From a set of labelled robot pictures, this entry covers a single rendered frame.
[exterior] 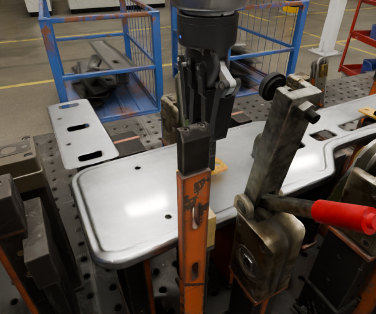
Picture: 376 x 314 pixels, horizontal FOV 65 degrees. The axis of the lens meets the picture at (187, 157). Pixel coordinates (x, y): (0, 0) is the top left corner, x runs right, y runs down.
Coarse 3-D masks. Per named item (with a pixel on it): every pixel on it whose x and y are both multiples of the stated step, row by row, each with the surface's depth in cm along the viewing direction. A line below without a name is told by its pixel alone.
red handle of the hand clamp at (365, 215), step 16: (272, 208) 33; (288, 208) 31; (304, 208) 29; (320, 208) 27; (336, 208) 25; (352, 208) 24; (368, 208) 23; (336, 224) 25; (352, 224) 24; (368, 224) 23
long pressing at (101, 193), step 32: (256, 128) 63; (320, 128) 63; (128, 160) 54; (160, 160) 54; (224, 160) 54; (320, 160) 54; (96, 192) 47; (128, 192) 47; (160, 192) 47; (224, 192) 47; (288, 192) 47; (96, 224) 42; (128, 224) 42; (160, 224) 42; (224, 224) 42; (96, 256) 37; (128, 256) 37
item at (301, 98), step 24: (264, 96) 29; (288, 96) 25; (312, 96) 26; (288, 120) 27; (312, 120) 25; (264, 144) 30; (288, 144) 29; (264, 168) 31; (288, 168) 33; (264, 192) 34
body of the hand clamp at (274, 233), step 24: (240, 216) 36; (264, 216) 38; (288, 216) 36; (240, 240) 38; (264, 240) 33; (288, 240) 34; (240, 264) 40; (264, 264) 34; (288, 264) 37; (240, 288) 43; (264, 288) 37; (240, 312) 46; (264, 312) 45
